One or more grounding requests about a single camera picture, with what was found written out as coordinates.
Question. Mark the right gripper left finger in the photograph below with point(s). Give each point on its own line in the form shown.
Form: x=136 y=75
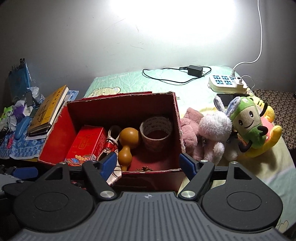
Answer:
x=97 y=173

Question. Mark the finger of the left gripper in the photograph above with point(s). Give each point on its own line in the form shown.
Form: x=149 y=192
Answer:
x=14 y=173

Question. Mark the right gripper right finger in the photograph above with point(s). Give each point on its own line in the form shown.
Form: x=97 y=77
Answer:
x=199 y=174

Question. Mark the small red gift box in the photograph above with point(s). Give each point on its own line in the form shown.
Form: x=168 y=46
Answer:
x=87 y=145

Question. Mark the orange gourd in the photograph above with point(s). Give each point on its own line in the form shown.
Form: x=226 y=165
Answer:
x=129 y=139

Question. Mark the brown pine cone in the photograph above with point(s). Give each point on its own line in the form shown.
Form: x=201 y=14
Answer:
x=144 y=169

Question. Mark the red white tassel ornament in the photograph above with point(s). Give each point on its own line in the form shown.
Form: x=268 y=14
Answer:
x=111 y=169

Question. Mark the white bunny plush toy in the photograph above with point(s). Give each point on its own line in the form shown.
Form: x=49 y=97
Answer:
x=216 y=130

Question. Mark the blue glasses case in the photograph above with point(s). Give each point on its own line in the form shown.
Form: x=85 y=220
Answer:
x=21 y=127

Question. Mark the pink plush toy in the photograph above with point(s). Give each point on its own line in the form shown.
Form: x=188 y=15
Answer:
x=191 y=134

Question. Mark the large red cardboard box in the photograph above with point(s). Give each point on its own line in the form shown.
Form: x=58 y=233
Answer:
x=126 y=111

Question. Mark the brown packing tape roll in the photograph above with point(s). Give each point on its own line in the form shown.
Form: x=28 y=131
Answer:
x=156 y=133

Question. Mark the purple toy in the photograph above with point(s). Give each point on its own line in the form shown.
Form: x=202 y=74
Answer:
x=18 y=111

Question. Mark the small green alien toy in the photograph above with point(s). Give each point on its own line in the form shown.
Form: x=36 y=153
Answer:
x=7 y=112

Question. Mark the yellow book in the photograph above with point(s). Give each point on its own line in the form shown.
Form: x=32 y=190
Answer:
x=47 y=112

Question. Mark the green cup plush toy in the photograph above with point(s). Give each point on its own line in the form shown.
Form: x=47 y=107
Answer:
x=246 y=120

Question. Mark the yellow banana plush toy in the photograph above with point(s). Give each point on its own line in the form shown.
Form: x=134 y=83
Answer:
x=274 y=131

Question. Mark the light green patterned pillow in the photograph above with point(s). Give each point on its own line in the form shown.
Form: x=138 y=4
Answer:
x=159 y=81

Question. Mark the white power strip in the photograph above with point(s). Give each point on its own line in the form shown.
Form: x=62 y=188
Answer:
x=227 y=84

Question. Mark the blue bag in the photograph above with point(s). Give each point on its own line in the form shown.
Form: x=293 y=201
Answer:
x=19 y=80

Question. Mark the black power adapter with cable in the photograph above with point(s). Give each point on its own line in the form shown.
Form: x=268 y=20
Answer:
x=196 y=72

